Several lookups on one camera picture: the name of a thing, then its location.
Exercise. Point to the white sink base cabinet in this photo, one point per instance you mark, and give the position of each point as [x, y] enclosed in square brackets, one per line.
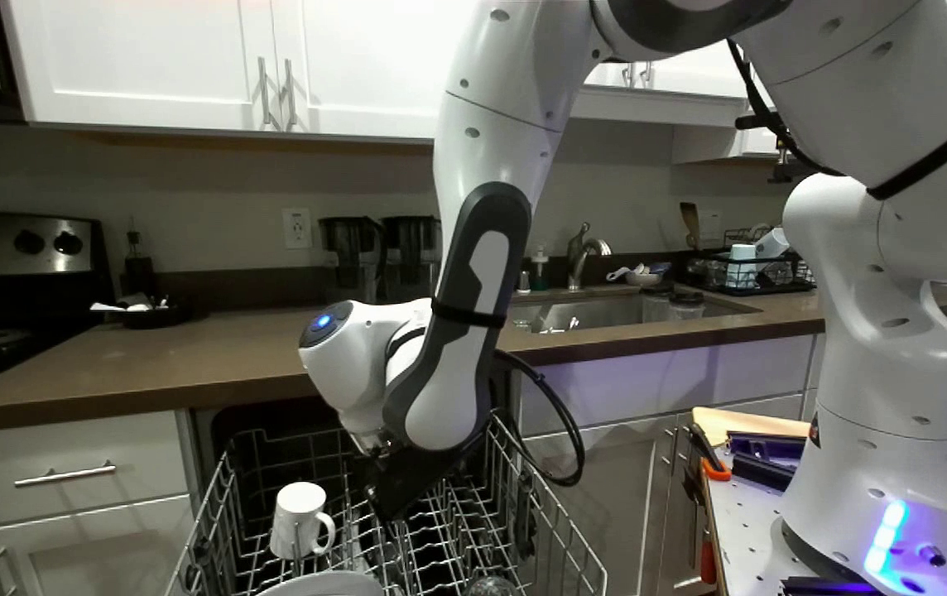
[693, 383]

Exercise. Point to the small soap bottle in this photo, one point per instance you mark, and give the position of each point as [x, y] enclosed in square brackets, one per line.
[538, 268]

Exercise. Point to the white drawer cabinet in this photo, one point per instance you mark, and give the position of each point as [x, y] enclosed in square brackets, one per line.
[64, 509]

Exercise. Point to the dark bottle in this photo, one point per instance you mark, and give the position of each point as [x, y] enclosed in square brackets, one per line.
[136, 265]

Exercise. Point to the black dish drying rack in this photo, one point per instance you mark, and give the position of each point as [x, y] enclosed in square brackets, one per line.
[742, 268]

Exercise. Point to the white wall outlet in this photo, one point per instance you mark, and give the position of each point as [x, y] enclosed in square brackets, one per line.
[295, 228]

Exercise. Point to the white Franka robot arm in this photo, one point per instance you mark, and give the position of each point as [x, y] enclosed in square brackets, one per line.
[892, 366]

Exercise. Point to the wooden board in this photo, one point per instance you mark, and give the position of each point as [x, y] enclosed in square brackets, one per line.
[749, 420]

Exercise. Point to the orange and black screwdriver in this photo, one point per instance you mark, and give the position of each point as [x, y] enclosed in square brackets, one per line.
[708, 458]

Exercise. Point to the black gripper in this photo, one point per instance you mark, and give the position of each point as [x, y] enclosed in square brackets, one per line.
[403, 482]

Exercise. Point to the small black dish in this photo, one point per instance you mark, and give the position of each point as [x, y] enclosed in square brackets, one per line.
[144, 314]

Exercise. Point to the white plate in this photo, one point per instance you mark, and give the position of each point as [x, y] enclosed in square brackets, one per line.
[320, 583]

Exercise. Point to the steel kitchen sink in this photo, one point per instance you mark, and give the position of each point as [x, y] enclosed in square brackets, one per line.
[628, 308]

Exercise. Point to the black and silver stove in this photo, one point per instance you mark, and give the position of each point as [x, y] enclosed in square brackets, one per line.
[10, 285]

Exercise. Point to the chrome sink faucet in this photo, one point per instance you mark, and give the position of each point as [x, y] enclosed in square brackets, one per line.
[588, 261]

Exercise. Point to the black clamp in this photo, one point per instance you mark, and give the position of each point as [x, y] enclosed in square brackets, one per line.
[767, 458]

